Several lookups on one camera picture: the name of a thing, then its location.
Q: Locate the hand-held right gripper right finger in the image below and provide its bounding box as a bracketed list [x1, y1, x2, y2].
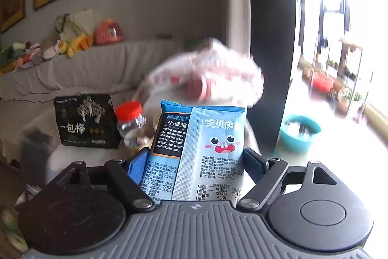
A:
[237, 147, 345, 214]

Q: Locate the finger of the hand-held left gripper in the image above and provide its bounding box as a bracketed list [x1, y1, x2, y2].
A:
[21, 128, 53, 185]

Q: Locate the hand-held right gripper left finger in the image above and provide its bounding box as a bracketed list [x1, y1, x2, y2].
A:
[45, 148, 156, 213]

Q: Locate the blue snack packet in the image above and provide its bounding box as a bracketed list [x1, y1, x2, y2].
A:
[140, 99, 247, 210]

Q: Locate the white printed plastic bag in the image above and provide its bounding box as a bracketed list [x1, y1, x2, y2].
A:
[135, 37, 265, 115]

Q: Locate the clear jar with red lid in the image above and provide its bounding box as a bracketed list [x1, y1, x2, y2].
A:
[114, 101, 150, 148]

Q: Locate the teal basin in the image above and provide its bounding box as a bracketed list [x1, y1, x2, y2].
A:
[278, 114, 322, 154]

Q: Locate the black snack bag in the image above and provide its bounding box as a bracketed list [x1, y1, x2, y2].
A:
[54, 93, 121, 149]

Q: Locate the green patterned clothing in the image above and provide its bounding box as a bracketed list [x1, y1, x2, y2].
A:
[0, 207, 28, 252]

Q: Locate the pile of stuffed toys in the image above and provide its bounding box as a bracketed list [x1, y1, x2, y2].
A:
[0, 34, 93, 73]

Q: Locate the grey covered sofa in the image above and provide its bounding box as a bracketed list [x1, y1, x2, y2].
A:
[0, 40, 197, 168]

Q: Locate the red basin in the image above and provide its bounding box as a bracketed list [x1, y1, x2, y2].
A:
[312, 78, 334, 93]

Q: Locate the plant rack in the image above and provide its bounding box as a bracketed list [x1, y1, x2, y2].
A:
[326, 37, 375, 121]

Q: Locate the beige canvas bag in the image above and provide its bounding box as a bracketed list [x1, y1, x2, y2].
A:
[55, 8, 94, 45]

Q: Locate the black pillar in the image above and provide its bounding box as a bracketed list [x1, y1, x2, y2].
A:
[246, 0, 297, 154]

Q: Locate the orange toy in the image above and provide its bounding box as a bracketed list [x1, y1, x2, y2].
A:
[93, 19, 125, 46]

